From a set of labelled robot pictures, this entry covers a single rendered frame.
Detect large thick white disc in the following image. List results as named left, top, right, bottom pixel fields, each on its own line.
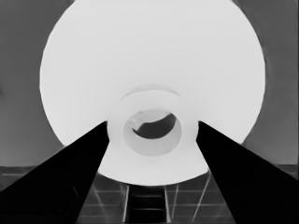
left=39, top=0, right=266, bottom=187

